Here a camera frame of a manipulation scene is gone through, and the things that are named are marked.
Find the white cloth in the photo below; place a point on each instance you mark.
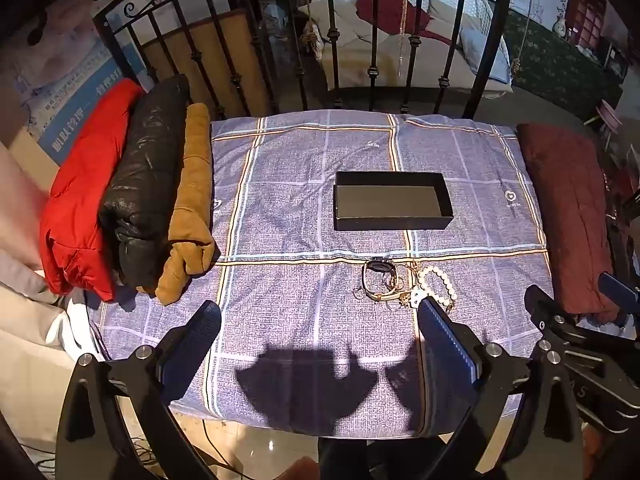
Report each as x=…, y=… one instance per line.
x=35, y=360

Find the black iron headboard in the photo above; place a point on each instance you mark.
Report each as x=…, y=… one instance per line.
x=332, y=37

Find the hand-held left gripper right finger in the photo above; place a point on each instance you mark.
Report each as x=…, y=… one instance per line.
x=445, y=342

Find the black quilted jacket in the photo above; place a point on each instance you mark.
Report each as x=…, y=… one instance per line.
x=145, y=160

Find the red puffer jacket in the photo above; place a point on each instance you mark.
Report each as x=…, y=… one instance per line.
x=80, y=185

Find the small white vase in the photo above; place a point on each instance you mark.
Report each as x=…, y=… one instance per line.
x=560, y=26

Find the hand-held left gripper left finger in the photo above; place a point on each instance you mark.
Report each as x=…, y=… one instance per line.
x=196, y=345

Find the wall poster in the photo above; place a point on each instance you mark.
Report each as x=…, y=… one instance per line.
x=65, y=85

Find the dark red cloth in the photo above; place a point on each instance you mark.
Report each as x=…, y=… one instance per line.
x=390, y=10

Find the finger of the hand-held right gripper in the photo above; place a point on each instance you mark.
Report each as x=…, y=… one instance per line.
x=620, y=292
x=542, y=310

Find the black rectangular box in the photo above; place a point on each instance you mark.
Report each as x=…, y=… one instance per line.
x=390, y=222

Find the green patterned carpet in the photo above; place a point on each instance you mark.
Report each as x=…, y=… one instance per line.
x=555, y=65

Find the wooden board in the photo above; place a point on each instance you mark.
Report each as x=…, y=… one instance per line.
x=220, y=55

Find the brown fleece garment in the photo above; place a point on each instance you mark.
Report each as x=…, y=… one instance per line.
x=192, y=185

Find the blue plaid bedsheet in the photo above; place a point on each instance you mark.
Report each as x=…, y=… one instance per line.
x=300, y=200

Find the white cushioned swing bed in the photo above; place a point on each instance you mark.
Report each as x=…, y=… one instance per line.
x=480, y=45

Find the maroon quilted blanket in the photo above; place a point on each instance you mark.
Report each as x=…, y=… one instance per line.
x=565, y=200

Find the red shelf unit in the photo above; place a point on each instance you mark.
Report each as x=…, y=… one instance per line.
x=587, y=10

